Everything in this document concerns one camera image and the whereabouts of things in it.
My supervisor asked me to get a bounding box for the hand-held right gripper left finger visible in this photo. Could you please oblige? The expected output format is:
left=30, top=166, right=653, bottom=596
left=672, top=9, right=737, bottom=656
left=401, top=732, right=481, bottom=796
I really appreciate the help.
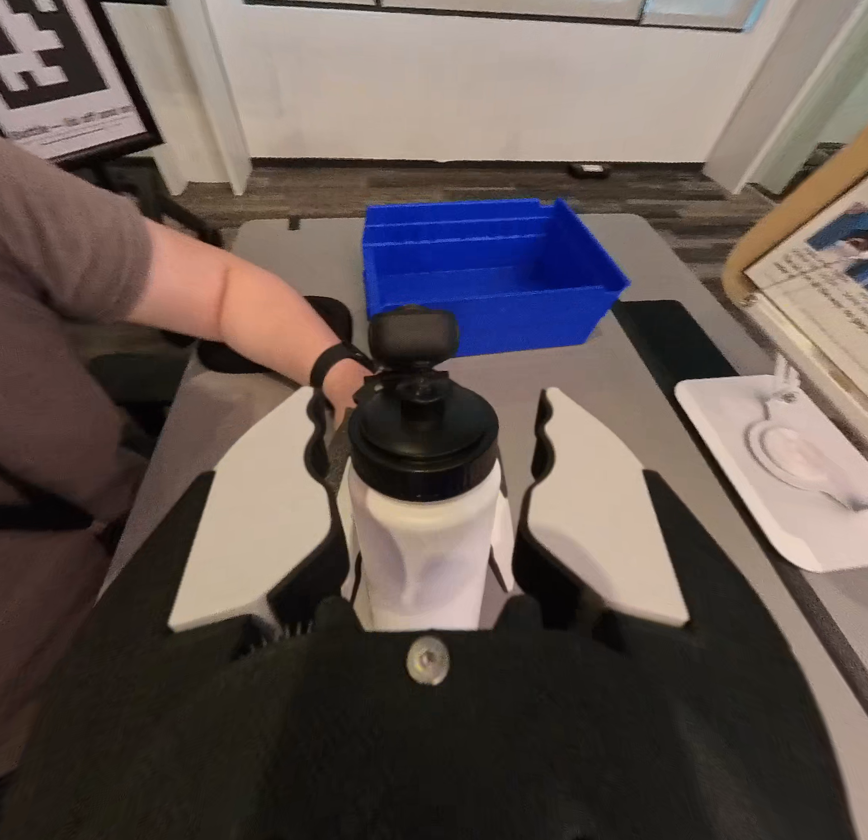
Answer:
left=167, top=386, right=351, bottom=634

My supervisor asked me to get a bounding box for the white plastic bottle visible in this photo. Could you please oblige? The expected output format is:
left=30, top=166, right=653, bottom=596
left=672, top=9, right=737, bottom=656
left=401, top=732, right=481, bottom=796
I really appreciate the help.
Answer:
left=347, top=457, right=506, bottom=631

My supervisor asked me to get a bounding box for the printed instruction sheet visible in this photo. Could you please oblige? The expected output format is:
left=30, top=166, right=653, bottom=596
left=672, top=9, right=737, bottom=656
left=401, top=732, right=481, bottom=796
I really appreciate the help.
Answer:
left=746, top=179, right=868, bottom=393

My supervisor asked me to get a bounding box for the dark chair seat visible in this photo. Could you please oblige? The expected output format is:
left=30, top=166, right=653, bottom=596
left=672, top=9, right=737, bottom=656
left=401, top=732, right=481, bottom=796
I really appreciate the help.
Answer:
left=88, top=353, right=179, bottom=407

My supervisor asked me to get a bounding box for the black rectangular pad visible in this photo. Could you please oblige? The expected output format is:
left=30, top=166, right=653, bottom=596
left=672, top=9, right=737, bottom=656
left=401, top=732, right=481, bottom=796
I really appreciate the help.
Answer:
left=613, top=299, right=739, bottom=380

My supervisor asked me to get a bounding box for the black sign easel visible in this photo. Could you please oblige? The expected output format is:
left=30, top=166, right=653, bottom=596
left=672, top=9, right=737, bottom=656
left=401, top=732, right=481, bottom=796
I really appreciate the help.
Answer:
left=68, top=155, right=225, bottom=244

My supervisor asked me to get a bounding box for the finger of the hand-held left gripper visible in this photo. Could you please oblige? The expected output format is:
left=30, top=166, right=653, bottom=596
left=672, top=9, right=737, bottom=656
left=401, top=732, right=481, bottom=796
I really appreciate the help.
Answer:
left=337, top=477, right=372, bottom=607
left=488, top=477, right=516, bottom=593

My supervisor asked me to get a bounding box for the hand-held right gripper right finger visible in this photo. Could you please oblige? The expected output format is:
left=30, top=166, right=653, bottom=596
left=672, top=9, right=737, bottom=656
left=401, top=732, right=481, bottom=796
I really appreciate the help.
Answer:
left=512, top=387, right=692, bottom=628

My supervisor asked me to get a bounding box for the black bottle lid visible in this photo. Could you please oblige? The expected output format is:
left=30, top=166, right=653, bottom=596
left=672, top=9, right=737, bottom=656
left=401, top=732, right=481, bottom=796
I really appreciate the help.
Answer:
left=347, top=372, right=500, bottom=502

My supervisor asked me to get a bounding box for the black wristband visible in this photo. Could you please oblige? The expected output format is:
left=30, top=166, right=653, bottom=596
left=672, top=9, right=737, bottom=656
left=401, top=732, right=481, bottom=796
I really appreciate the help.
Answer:
left=310, top=341, right=374, bottom=390

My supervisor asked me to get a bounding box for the person's left hand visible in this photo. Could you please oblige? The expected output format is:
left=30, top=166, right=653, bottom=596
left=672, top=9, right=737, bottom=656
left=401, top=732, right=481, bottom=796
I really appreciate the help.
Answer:
left=324, top=362, right=373, bottom=429

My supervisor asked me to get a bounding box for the blue plastic bin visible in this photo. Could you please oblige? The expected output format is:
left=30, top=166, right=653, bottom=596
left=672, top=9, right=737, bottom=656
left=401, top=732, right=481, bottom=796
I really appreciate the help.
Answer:
left=363, top=198, right=632, bottom=358

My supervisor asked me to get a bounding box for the framed marker sign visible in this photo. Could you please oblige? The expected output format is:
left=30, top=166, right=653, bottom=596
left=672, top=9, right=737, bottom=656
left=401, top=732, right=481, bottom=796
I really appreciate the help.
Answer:
left=0, top=0, right=164, bottom=166

